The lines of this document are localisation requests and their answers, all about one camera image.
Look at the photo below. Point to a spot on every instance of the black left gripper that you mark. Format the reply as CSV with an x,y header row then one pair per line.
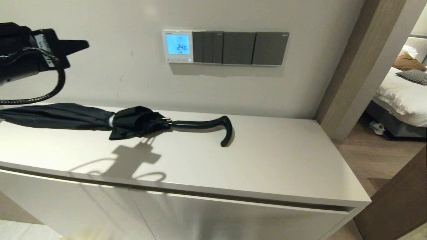
x,y
43,40

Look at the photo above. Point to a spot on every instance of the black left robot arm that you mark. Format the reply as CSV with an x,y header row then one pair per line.
x,y
16,71

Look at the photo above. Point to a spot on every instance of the white wall thermostat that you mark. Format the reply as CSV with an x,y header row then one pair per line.
x,y
177,46

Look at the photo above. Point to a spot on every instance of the black folded umbrella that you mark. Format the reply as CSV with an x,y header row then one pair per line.
x,y
66,116

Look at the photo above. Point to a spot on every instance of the white sideboard cabinet body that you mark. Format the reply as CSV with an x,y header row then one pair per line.
x,y
267,160

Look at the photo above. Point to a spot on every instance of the teal white slipper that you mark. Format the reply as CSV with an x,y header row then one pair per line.
x,y
377,127

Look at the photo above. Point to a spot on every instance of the white bed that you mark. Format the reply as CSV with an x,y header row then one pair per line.
x,y
400,95

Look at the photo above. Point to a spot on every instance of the brown pillow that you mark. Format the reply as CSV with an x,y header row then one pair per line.
x,y
407,62

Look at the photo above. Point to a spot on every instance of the dark grey bed base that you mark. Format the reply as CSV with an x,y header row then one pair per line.
x,y
397,128

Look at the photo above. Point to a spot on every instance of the white pillow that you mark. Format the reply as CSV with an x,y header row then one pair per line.
x,y
408,50

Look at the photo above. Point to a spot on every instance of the striped grey pillow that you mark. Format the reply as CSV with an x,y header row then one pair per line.
x,y
413,76

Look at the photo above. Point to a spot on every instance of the beige padded headboard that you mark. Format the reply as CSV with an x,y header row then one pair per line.
x,y
420,45

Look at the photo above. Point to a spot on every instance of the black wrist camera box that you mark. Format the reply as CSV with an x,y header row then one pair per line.
x,y
15,36

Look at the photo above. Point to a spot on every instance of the grey triple rocker switch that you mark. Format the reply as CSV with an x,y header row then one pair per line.
x,y
207,47

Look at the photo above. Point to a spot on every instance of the grey single rocker switch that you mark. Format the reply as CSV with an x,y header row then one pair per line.
x,y
270,49
238,48

